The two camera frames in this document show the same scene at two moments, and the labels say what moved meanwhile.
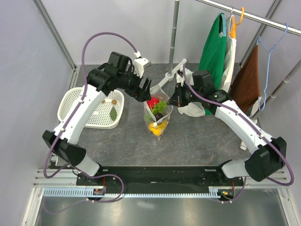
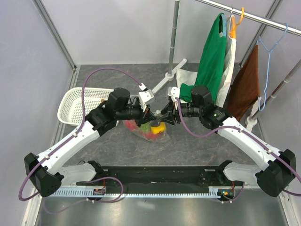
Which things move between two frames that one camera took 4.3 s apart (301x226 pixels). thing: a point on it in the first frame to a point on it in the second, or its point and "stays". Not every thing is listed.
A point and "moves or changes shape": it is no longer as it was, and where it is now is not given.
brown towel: [245, 90] stays
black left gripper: [137, 92] to [147, 116]
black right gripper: [178, 99] to [170, 112]
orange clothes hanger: [233, 32] stays
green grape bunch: [159, 107] to [146, 127]
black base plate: [154, 177] stays
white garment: [192, 110] stays
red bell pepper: [152, 101] to [131, 124]
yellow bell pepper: [159, 129] stays
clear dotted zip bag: [157, 113] moves or changes shape
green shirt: [211, 58] stays
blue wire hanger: [270, 51] stays
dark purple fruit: [158, 116] moves or changes shape
